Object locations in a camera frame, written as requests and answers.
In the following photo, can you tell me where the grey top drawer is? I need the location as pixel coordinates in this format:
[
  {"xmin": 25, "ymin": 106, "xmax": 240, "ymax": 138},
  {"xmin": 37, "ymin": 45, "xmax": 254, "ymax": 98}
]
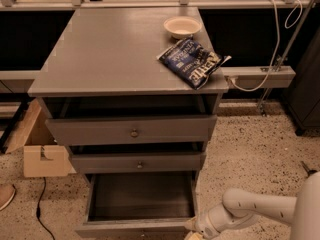
[{"xmin": 46, "ymin": 115, "xmax": 217, "ymax": 146}]

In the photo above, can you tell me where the grey metal rail shelf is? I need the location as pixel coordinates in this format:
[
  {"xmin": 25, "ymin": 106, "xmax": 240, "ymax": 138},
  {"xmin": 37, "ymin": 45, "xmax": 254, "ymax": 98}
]
[{"xmin": 0, "ymin": 66, "xmax": 296, "ymax": 93}]

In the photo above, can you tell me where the cardboard box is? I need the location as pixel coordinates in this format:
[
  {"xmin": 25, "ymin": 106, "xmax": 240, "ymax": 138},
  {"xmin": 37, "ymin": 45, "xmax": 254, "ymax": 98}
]
[{"xmin": 5, "ymin": 99, "xmax": 75, "ymax": 177}]

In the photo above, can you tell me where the white bowl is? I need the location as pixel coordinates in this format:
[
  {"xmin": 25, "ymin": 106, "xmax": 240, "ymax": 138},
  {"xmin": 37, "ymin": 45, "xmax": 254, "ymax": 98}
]
[{"xmin": 163, "ymin": 16, "xmax": 202, "ymax": 39}]

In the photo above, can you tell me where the metal diagonal pole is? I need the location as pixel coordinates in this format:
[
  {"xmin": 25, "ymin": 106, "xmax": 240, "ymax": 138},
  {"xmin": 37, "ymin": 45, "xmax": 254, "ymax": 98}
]
[{"xmin": 257, "ymin": 0, "xmax": 320, "ymax": 117}]

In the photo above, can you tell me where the black floor cable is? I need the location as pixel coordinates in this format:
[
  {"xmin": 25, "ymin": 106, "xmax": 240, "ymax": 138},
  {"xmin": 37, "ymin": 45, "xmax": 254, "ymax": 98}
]
[{"xmin": 35, "ymin": 177, "xmax": 56, "ymax": 240}]

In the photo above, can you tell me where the white hanging cable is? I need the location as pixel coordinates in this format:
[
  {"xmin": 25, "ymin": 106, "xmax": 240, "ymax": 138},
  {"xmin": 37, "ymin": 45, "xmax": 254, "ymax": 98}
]
[{"xmin": 228, "ymin": 0, "xmax": 304, "ymax": 93}]

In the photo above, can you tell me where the grey drawer cabinet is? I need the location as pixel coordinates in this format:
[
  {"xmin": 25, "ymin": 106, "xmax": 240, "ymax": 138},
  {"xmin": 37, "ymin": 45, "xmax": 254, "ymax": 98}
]
[{"xmin": 27, "ymin": 6, "xmax": 230, "ymax": 185}]

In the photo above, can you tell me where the grey middle drawer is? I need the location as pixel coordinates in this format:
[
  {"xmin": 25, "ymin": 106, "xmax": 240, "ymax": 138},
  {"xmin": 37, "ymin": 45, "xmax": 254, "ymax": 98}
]
[{"xmin": 71, "ymin": 152, "xmax": 206, "ymax": 174}]

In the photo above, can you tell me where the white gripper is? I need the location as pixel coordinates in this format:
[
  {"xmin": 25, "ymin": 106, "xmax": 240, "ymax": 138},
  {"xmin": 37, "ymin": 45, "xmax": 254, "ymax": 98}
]
[{"xmin": 184, "ymin": 212, "xmax": 219, "ymax": 240}]

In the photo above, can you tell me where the black floor tool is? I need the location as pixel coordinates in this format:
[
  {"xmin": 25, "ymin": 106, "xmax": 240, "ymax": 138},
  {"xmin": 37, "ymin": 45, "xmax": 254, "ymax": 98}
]
[{"xmin": 300, "ymin": 161, "xmax": 317, "ymax": 177}]

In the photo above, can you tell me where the dark grey side cabinet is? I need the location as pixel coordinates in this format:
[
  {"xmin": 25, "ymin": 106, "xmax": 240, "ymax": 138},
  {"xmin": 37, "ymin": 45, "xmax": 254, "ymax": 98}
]
[{"xmin": 283, "ymin": 28, "xmax": 320, "ymax": 136}]

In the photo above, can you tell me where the grey drawer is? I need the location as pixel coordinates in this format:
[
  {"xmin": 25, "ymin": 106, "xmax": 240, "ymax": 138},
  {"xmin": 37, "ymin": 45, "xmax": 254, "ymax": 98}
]
[
  {"xmin": 71, "ymin": 152, "xmax": 206, "ymax": 174},
  {"xmin": 46, "ymin": 115, "xmax": 217, "ymax": 146},
  {"xmin": 76, "ymin": 171, "xmax": 198, "ymax": 238}
]

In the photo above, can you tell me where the blue chip bag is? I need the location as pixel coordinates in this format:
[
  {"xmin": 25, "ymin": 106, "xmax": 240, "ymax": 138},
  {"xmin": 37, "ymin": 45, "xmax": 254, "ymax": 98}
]
[{"xmin": 157, "ymin": 38, "xmax": 230, "ymax": 90}]

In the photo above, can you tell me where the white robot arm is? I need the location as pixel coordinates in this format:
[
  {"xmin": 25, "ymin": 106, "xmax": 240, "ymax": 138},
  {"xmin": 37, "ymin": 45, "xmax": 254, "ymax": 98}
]
[{"xmin": 184, "ymin": 172, "xmax": 320, "ymax": 240}]

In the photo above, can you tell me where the grey bottom drawer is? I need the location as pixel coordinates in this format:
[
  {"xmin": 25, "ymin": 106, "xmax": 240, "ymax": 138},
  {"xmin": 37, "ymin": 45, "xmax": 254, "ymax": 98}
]
[{"xmin": 76, "ymin": 171, "xmax": 198, "ymax": 238}]

